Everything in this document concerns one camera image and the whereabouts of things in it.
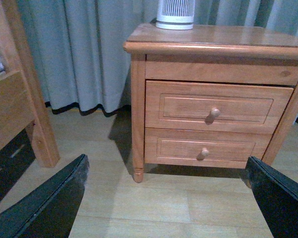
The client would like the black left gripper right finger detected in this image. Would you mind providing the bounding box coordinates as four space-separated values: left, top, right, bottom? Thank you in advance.
245 156 298 238

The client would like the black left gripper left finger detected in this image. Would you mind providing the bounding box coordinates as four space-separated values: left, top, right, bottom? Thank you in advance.
0 154 89 238

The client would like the wooden drawer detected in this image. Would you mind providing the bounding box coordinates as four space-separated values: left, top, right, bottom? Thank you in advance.
145 128 271 169
145 80 293 134

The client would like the wooden nightstand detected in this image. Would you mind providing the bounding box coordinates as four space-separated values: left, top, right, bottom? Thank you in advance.
124 23 298 182

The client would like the grey curtain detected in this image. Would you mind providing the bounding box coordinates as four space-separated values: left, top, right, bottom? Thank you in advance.
17 0 298 116

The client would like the white cylindrical air purifier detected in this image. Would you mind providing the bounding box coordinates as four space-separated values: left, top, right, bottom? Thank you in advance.
156 0 195 30

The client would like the wooden bed frame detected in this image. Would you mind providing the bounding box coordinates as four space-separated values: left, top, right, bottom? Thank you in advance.
0 0 60 168

